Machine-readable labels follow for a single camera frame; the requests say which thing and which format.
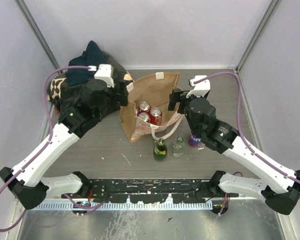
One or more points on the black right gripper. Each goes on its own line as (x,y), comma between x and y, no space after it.
(178,95)

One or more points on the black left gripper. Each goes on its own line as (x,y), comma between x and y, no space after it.
(122,99)

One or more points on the tan canvas tote bag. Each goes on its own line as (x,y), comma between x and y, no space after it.
(154,89)

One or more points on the clear glass Chang bottle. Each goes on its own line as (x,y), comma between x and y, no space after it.
(177,147)

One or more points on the green Perrier bottle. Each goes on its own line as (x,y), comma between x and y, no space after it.
(160,150)

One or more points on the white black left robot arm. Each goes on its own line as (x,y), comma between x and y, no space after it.
(79,112)

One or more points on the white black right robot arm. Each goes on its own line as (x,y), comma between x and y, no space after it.
(276,185)

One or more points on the red Coke can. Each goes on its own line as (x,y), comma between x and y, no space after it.
(144,107)
(155,116)
(145,117)

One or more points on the dark blue cloth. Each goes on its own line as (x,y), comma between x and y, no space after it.
(92,56)

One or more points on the black floral cushion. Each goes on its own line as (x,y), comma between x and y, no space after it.
(63,96)

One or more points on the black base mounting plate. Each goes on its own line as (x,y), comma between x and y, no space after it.
(150,191)

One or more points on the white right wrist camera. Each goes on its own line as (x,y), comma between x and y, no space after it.
(200,89)

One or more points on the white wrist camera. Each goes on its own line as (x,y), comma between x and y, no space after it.
(103,72)
(200,89)

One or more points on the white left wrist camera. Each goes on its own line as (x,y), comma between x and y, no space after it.
(103,72)

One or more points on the grey slotted cable duct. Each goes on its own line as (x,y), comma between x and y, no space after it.
(64,205)

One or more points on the aluminium frame rail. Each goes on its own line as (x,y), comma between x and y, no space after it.
(18,188)

